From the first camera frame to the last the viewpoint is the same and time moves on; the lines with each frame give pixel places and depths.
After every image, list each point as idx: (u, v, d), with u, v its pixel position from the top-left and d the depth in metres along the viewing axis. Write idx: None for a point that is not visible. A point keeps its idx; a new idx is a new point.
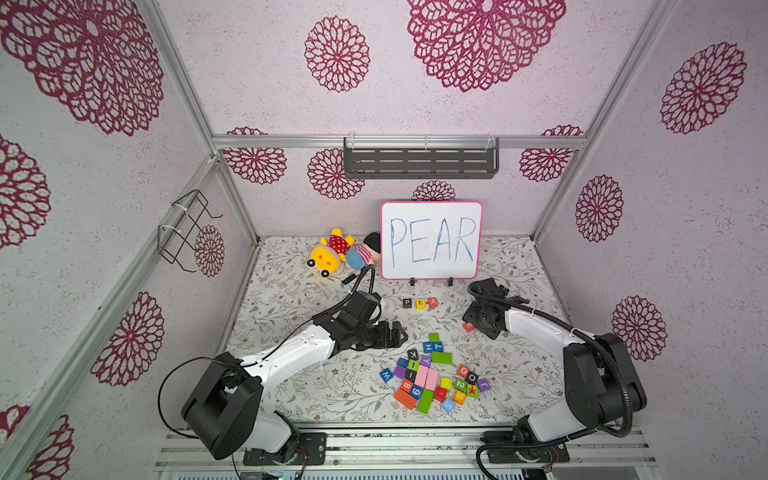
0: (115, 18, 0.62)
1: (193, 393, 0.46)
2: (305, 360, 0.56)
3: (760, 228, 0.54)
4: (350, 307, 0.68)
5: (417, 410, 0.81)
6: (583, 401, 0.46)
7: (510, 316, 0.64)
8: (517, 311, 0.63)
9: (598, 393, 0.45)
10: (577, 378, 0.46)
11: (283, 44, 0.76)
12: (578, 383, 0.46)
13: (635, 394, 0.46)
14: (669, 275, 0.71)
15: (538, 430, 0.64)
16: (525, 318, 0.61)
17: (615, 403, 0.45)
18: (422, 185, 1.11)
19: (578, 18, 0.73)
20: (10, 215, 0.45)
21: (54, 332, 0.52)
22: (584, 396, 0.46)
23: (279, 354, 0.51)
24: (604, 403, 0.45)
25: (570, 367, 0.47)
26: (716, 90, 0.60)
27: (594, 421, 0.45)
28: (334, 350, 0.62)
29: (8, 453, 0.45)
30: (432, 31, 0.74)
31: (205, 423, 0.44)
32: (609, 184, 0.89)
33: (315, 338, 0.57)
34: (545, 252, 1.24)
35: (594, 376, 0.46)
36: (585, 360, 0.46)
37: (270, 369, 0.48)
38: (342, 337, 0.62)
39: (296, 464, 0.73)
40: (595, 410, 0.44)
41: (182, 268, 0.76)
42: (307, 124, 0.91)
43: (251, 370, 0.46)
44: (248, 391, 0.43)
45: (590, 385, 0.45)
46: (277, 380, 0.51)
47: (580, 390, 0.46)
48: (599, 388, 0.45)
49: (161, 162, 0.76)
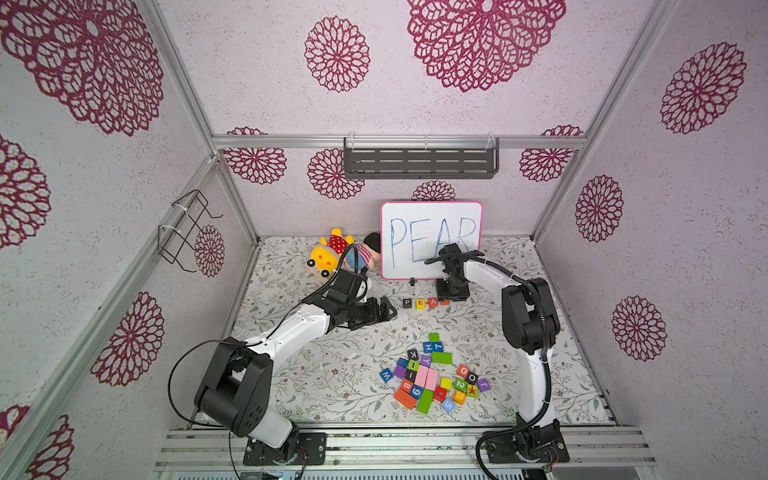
0: (115, 18, 0.62)
1: (203, 381, 0.46)
2: (306, 336, 0.58)
3: (760, 228, 0.54)
4: (337, 285, 0.70)
5: (417, 410, 0.81)
6: (512, 329, 0.60)
7: (468, 266, 0.75)
8: (473, 261, 0.74)
9: (523, 322, 0.58)
10: (508, 311, 0.60)
11: (283, 44, 0.76)
12: (508, 315, 0.60)
13: (554, 321, 0.60)
14: (669, 275, 0.71)
15: (524, 410, 0.67)
16: (478, 266, 0.72)
17: (538, 328, 0.59)
18: (422, 185, 1.11)
19: (578, 18, 0.73)
20: (10, 215, 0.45)
21: (54, 332, 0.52)
22: (513, 325, 0.59)
23: (282, 332, 0.53)
24: (529, 330, 0.59)
25: (504, 304, 0.60)
26: (717, 90, 0.60)
27: (520, 345, 0.59)
28: (329, 325, 0.64)
29: (8, 452, 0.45)
30: (432, 31, 0.74)
31: (222, 406, 0.45)
32: (609, 184, 0.89)
33: (311, 314, 0.60)
34: (545, 252, 1.24)
35: (520, 307, 0.58)
36: (515, 297, 0.58)
37: (275, 347, 0.50)
38: (335, 311, 0.65)
39: (296, 464, 0.73)
40: (520, 334, 0.58)
41: (182, 268, 0.76)
42: (307, 124, 0.91)
43: (256, 349, 0.48)
44: (258, 366, 0.45)
45: (517, 315, 0.58)
46: (283, 356, 0.53)
47: (511, 321, 0.60)
48: (524, 317, 0.58)
49: (160, 162, 0.75)
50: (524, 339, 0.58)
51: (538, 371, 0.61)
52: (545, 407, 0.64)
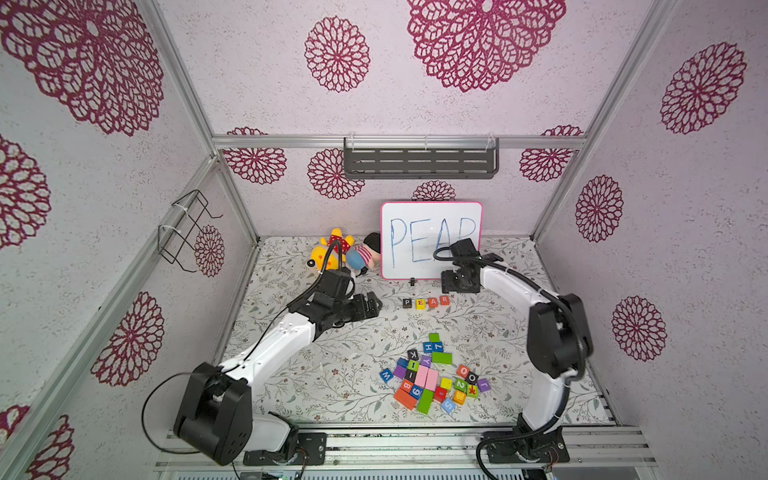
0: (115, 18, 0.62)
1: (180, 410, 0.44)
2: (289, 350, 0.55)
3: (760, 228, 0.54)
4: (324, 288, 0.67)
5: (417, 410, 0.81)
6: (544, 352, 0.52)
7: (485, 274, 0.68)
8: (491, 268, 0.67)
9: (556, 344, 0.51)
10: (539, 331, 0.52)
11: (283, 44, 0.76)
12: (539, 336, 0.52)
13: (589, 343, 0.53)
14: (669, 275, 0.71)
15: (531, 419, 0.65)
16: (499, 275, 0.64)
17: (574, 352, 0.52)
18: (422, 185, 1.11)
19: (578, 18, 0.73)
20: (10, 215, 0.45)
21: (54, 332, 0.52)
22: (544, 348, 0.52)
23: (261, 352, 0.49)
24: (561, 353, 0.52)
25: (533, 323, 0.53)
26: (717, 91, 0.60)
27: (550, 369, 0.52)
28: (317, 332, 0.62)
29: (8, 453, 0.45)
30: (432, 32, 0.74)
31: (203, 434, 0.43)
32: (609, 184, 0.89)
33: (294, 326, 0.56)
34: (545, 252, 1.24)
35: (553, 328, 0.51)
36: (547, 316, 0.51)
37: (254, 368, 0.47)
38: (321, 317, 0.61)
39: (296, 464, 0.73)
40: (550, 358, 0.51)
41: (182, 268, 0.76)
42: (307, 124, 0.91)
43: (234, 373, 0.45)
44: (235, 394, 0.42)
45: (550, 336, 0.51)
46: (265, 376, 0.50)
47: (542, 343, 0.52)
48: (557, 339, 0.51)
49: (160, 162, 0.75)
50: (555, 363, 0.51)
51: (557, 393, 0.57)
52: (554, 420, 0.63)
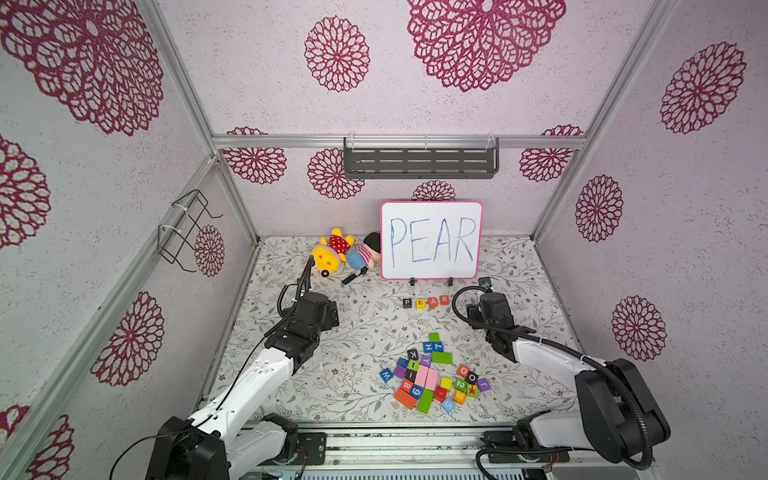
0: (115, 17, 0.62)
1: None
2: (266, 388, 0.53)
3: (760, 228, 0.54)
4: (300, 316, 0.64)
5: (417, 410, 0.81)
6: (601, 434, 0.44)
7: (517, 347, 0.63)
8: (525, 341, 0.63)
9: (616, 424, 0.43)
10: (591, 406, 0.45)
11: (283, 44, 0.76)
12: (593, 413, 0.45)
13: (655, 420, 0.44)
14: (669, 275, 0.71)
15: (540, 435, 0.63)
16: (534, 347, 0.60)
17: (635, 432, 0.43)
18: (422, 185, 1.11)
19: (578, 18, 0.73)
20: (9, 215, 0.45)
21: (55, 332, 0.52)
22: (602, 428, 0.44)
23: (235, 398, 0.47)
24: (629, 437, 0.43)
25: (583, 396, 0.46)
26: (716, 90, 0.60)
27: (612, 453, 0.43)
28: (296, 365, 0.60)
29: (9, 453, 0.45)
30: (432, 31, 0.74)
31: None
32: (609, 184, 0.89)
33: (270, 364, 0.54)
34: (545, 252, 1.24)
35: (607, 403, 0.44)
36: (599, 391, 0.44)
37: (227, 416, 0.45)
38: (300, 350, 0.60)
39: (296, 464, 0.73)
40: (616, 442, 0.42)
41: (181, 268, 0.76)
42: (307, 124, 0.91)
43: (206, 425, 0.43)
44: (207, 450, 0.40)
45: (608, 416, 0.43)
46: (242, 419, 0.48)
47: (598, 423, 0.44)
48: (616, 418, 0.43)
49: (160, 162, 0.75)
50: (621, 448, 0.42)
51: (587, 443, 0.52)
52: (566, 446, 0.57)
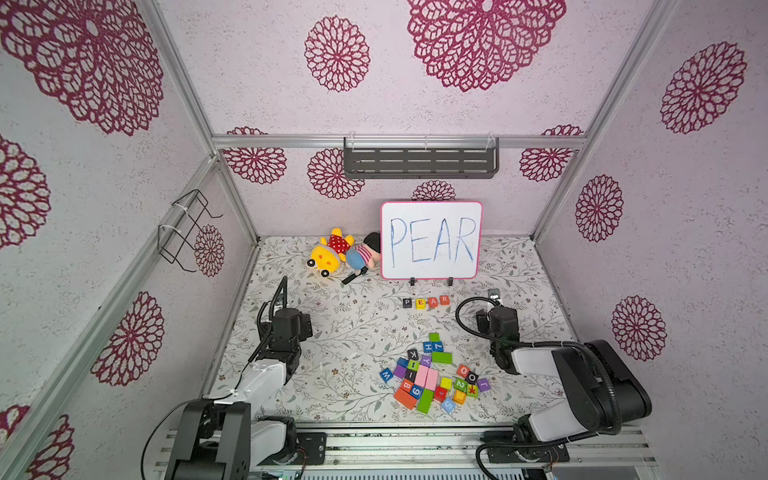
0: (115, 17, 0.62)
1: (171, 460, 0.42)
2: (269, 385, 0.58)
3: (760, 228, 0.54)
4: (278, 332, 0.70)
5: (417, 410, 0.81)
6: (581, 403, 0.47)
7: (516, 356, 0.67)
8: (523, 349, 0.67)
9: (591, 390, 0.46)
10: (571, 379, 0.48)
11: (283, 44, 0.76)
12: (573, 385, 0.48)
13: (631, 394, 0.46)
14: (669, 275, 0.71)
15: (539, 430, 0.64)
16: (529, 352, 0.64)
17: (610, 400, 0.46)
18: (422, 185, 1.11)
19: (578, 18, 0.73)
20: (10, 215, 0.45)
21: (55, 332, 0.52)
22: (580, 397, 0.47)
23: (248, 382, 0.53)
24: (605, 404, 0.45)
25: (564, 371, 0.49)
26: (716, 90, 0.60)
27: (597, 425, 0.44)
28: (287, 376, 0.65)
29: (9, 453, 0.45)
30: (432, 31, 0.74)
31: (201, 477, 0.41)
32: (609, 184, 0.89)
33: (270, 364, 0.61)
34: (545, 252, 1.24)
35: (584, 375, 0.48)
36: (574, 363, 0.49)
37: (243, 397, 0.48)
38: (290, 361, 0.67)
39: (296, 464, 0.73)
40: (592, 407, 0.45)
41: (181, 268, 0.76)
42: (307, 124, 0.91)
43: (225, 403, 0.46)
44: (237, 412, 0.44)
45: (583, 383, 0.47)
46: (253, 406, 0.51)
47: (578, 393, 0.47)
48: (591, 385, 0.47)
49: (160, 161, 0.75)
50: (601, 417, 0.44)
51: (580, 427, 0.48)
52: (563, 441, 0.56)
